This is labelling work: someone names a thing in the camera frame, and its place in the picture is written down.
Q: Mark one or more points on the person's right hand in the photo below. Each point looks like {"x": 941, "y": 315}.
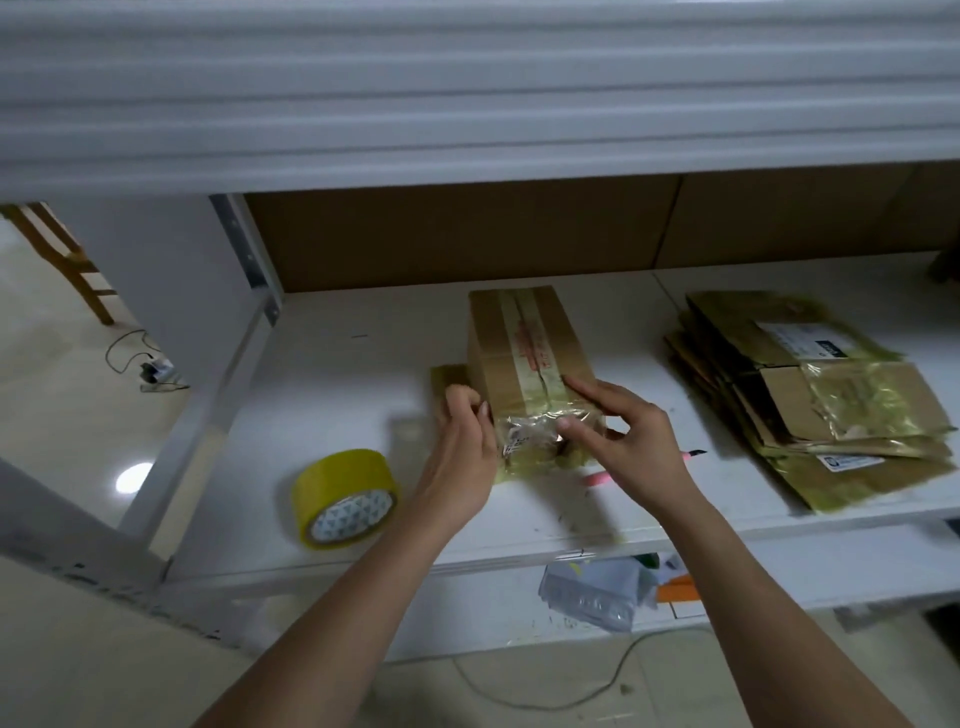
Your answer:
{"x": 638, "y": 450}

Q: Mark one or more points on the person's left hand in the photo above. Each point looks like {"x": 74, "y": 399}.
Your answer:
{"x": 462, "y": 465}

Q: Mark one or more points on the pink utility knife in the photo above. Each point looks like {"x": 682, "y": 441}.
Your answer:
{"x": 597, "y": 479}

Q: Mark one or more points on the large plain cardboard box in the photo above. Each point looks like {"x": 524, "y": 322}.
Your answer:
{"x": 518, "y": 345}

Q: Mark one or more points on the yellow tape roll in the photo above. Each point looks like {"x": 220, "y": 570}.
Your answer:
{"x": 330, "y": 488}

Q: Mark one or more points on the white metal shelf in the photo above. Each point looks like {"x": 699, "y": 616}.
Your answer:
{"x": 345, "y": 360}

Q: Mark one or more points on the stack of cardboard boxes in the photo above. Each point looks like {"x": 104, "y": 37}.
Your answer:
{"x": 818, "y": 390}

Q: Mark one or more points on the person's right forearm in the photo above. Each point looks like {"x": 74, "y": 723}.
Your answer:
{"x": 795, "y": 615}

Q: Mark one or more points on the person's left forearm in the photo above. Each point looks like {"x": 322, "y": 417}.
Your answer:
{"x": 330, "y": 630}

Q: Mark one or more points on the orange plastic object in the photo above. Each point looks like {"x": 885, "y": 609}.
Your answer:
{"x": 678, "y": 588}

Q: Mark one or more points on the white power strip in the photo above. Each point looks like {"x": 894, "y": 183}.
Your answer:
{"x": 156, "y": 371}

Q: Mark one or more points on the wooden chair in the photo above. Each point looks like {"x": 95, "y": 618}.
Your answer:
{"x": 60, "y": 263}

